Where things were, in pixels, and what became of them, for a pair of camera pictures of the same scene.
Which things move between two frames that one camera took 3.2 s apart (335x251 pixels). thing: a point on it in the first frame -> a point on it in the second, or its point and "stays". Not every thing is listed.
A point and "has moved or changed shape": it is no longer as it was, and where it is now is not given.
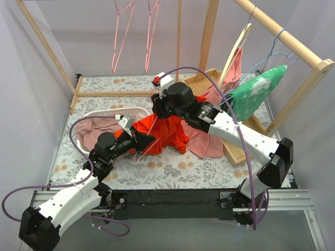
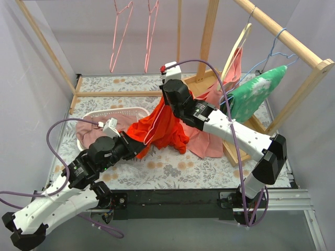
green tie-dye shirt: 245,100 stays
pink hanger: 157,140 has moved or changed shape
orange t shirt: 168,132 stays
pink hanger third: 148,44 stays
